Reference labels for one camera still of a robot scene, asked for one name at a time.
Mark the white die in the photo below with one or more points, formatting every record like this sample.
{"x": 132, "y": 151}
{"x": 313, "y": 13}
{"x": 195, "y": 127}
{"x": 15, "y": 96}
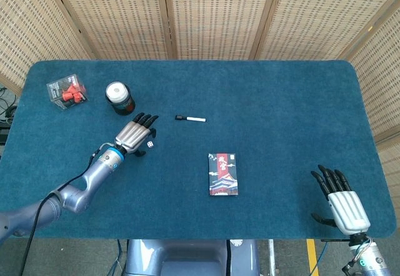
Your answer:
{"x": 150, "y": 144}

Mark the silver blue robot torso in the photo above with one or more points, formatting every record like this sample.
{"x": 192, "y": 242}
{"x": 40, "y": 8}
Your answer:
{"x": 187, "y": 257}

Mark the white lidded jar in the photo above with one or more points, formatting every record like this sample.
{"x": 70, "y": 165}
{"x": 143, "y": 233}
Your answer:
{"x": 116, "y": 91}

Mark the palace print card box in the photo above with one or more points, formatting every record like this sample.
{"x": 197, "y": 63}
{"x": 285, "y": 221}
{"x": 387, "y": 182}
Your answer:
{"x": 223, "y": 176}

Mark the blue felt table mat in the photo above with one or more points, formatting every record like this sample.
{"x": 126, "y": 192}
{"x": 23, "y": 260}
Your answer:
{"x": 250, "y": 101}

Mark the clear box with red pieces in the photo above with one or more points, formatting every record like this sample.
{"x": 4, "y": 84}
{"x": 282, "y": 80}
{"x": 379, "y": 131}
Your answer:
{"x": 67, "y": 93}

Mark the dark can with white lid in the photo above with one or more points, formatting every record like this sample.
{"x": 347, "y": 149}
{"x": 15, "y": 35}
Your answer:
{"x": 126, "y": 109}

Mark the black and white marker pen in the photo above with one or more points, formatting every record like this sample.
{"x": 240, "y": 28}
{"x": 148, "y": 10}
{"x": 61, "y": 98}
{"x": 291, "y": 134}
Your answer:
{"x": 197, "y": 119}

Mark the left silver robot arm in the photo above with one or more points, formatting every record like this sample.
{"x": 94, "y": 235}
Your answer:
{"x": 93, "y": 176}

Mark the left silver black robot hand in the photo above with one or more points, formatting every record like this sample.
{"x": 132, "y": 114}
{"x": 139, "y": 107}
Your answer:
{"x": 132, "y": 134}

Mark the woven folding screen panel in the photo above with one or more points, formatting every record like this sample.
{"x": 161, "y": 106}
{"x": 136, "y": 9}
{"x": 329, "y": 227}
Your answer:
{"x": 118, "y": 17}
{"x": 312, "y": 17}
{"x": 31, "y": 23}
{"x": 381, "y": 70}
{"x": 218, "y": 17}

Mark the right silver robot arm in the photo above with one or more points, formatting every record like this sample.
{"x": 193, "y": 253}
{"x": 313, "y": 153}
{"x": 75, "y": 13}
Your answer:
{"x": 372, "y": 260}

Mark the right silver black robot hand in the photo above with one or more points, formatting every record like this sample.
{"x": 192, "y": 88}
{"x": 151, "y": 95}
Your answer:
{"x": 347, "y": 208}

